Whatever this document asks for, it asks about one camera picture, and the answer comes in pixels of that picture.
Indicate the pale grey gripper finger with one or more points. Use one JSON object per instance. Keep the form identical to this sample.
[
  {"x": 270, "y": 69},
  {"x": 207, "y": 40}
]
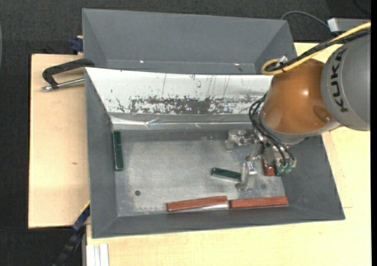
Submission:
[
  {"x": 249, "y": 174},
  {"x": 239, "y": 137}
]

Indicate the dark green flat block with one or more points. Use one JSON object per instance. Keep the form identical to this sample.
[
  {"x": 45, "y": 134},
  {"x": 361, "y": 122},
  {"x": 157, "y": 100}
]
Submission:
[
  {"x": 118, "y": 150},
  {"x": 226, "y": 174}
]

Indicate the red-brown flat block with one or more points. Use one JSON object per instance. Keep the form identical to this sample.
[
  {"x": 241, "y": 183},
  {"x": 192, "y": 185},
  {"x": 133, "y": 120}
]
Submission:
[
  {"x": 258, "y": 202},
  {"x": 196, "y": 203}
]

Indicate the grey metal bin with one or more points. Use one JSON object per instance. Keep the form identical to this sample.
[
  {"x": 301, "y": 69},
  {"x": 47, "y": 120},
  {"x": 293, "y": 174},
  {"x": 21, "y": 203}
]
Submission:
[{"x": 182, "y": 167}]

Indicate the pale brown flat board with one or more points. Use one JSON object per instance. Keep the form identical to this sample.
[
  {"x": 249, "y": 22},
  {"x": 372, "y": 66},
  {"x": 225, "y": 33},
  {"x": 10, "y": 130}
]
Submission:
[{"x": 59, "y": 147}]

